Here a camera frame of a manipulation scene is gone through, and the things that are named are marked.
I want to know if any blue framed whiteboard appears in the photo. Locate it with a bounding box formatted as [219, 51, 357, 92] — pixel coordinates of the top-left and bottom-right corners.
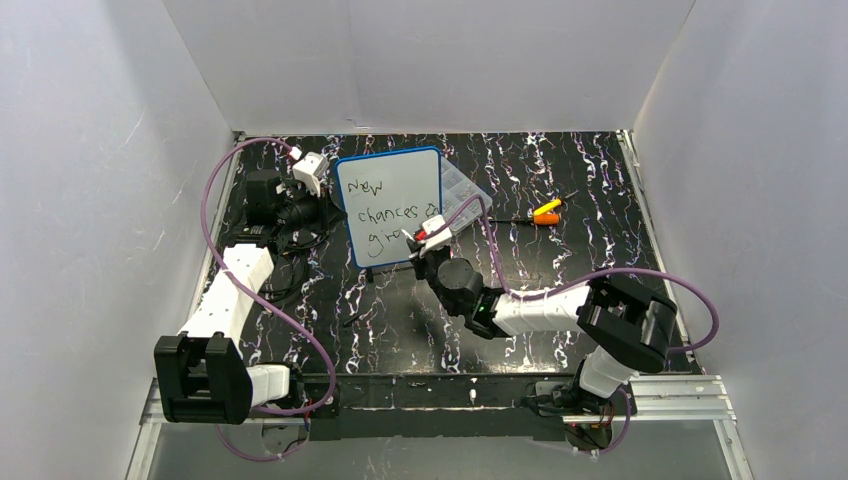
[333, 147, 442, 269]

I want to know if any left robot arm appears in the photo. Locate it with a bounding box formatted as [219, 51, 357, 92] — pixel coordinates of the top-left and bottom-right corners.
[154, 169, 340, 425]

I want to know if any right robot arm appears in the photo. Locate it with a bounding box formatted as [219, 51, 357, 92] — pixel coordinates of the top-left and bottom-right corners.
[409, 241, 678, 408]

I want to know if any clear plastic screw box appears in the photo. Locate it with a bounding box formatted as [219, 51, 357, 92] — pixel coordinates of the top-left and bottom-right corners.
[440, 159, 493, 236]

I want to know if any black marker cap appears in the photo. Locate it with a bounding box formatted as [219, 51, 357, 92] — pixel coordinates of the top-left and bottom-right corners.
[341, 315, 361, 328]

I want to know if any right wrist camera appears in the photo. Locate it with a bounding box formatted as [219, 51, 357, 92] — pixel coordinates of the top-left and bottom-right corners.
[409, 214, 453, 258]

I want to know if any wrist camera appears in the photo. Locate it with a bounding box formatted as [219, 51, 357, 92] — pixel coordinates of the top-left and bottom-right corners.
[409, 214, 453, 258]
[292, 152, 329, 198]

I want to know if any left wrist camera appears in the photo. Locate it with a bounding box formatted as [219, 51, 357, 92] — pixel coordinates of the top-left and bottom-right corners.
[292, 152, 329, 198]

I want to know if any black coiled cable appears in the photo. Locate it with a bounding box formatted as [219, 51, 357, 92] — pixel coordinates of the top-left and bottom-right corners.
[261, 245, 313, 306]

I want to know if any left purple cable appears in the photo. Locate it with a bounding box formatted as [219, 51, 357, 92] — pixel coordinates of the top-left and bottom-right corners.
[201, 138, 338, 463]

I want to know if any orange handled screwdriver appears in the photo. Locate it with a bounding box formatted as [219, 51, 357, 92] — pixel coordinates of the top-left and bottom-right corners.
[489, 213, 560, 226]

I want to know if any yellow handled screwdriver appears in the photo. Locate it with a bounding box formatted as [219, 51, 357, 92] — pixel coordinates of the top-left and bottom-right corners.
[533, 191, 577, 217]

